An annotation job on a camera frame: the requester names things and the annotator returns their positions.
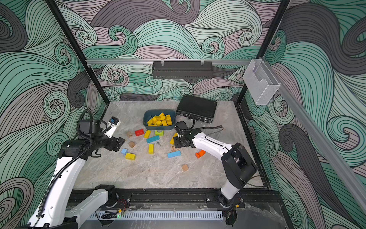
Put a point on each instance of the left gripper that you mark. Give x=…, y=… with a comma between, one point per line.
x=111, y=146

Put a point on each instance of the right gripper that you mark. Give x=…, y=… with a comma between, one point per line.
x=177, y=144

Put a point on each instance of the yellow long block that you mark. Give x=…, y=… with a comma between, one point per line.
x=172, y=140
x=168, y=120

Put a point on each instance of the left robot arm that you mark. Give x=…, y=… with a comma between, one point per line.
x=52, y=213

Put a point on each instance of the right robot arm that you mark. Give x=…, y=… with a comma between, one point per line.
x=238, y=165

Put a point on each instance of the green arch block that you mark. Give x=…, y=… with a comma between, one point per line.
x=159, y=132

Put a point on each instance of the light blue long block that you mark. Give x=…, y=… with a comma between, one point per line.
x=174, y=154

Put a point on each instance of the orange arch block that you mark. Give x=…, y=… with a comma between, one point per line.
x=200, y=153

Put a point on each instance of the teal long block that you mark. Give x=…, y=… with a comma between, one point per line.
x=153, y=139

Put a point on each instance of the lettered wood cube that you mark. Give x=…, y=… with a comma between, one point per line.
x=129, y=134
x=131, y=144

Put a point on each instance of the black hard case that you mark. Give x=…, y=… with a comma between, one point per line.
x=197, y=108

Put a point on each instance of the small light blue block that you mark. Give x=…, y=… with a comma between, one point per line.
x=124, y=151

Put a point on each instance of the natural wood cube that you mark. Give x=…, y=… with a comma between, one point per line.
x=185, y=167

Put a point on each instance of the yellow block beside red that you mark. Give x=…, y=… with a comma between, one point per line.
x=147, y=134

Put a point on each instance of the teal plastic bin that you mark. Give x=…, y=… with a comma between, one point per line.
x=159, y=114

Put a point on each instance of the clear acrylic holder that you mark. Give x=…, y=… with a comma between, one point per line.
x=261, y=81

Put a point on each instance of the black wall tray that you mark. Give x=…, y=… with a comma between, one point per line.
x=182, y=70

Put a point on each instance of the white slotted cable duct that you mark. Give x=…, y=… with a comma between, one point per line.
x=205, y=215

